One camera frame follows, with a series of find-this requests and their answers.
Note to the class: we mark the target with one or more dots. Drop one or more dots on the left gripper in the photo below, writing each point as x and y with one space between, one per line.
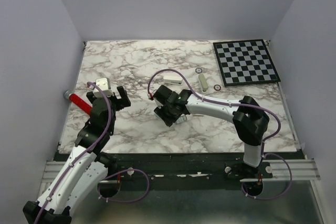
123 102

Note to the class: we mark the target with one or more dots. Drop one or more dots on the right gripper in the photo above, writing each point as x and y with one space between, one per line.
168 120

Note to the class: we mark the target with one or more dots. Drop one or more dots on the staple tray with staples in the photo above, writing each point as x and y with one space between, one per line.
181 119

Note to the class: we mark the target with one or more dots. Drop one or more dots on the beige green stapler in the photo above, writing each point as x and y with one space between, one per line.
203 82

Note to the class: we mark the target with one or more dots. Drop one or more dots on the light blue stapler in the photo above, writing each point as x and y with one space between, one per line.
156 115

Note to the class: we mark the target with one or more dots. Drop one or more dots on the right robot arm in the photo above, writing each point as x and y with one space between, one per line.
249 120

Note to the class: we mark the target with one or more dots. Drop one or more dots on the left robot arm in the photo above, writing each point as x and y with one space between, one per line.
85 165

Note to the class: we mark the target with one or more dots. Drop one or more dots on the white stapler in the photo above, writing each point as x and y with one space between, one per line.
173 80

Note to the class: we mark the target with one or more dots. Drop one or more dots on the blue poker chip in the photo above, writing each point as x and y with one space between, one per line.
198 70

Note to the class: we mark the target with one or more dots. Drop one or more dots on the red poker chip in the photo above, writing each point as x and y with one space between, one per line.
217 87

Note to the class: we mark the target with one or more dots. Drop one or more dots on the black white checkerboard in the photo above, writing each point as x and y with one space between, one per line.
245 62

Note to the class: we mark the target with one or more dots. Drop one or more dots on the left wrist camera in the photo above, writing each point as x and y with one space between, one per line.
104 85

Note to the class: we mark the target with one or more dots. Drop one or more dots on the red handled tool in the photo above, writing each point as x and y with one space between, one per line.
79 102

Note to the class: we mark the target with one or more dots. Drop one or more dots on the black mounting base plate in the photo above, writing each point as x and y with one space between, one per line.
184 171

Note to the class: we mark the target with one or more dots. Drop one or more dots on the aluminium rail frame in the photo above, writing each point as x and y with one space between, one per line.
283 167

